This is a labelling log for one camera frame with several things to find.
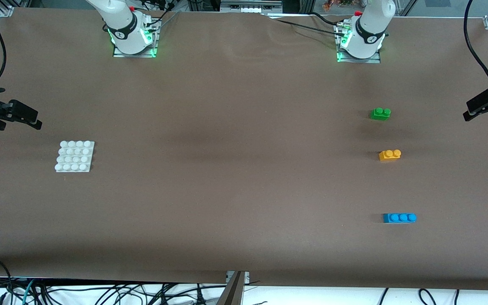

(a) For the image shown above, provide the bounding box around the blue three-stud block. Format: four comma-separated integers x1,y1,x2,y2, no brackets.
383,213,417,224

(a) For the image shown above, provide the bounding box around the white studded base plate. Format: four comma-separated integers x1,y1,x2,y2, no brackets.
55,140,95,173

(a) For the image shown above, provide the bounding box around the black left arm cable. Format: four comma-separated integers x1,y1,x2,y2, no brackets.
463,0,488,92

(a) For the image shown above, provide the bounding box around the black cable on table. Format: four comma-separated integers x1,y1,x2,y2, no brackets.
311,12,344,25
269,19,345,37

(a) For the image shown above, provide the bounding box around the black floor cable tangle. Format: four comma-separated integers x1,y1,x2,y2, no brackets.
32,283,227,305

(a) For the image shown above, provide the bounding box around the colourful toy pile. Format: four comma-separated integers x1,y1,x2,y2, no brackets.
322,0,357,11

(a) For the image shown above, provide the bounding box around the metal table edge bracket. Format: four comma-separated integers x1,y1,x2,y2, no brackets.
216,271,250,305

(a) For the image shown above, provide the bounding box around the teal cable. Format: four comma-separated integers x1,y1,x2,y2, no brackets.
22,280,36,305

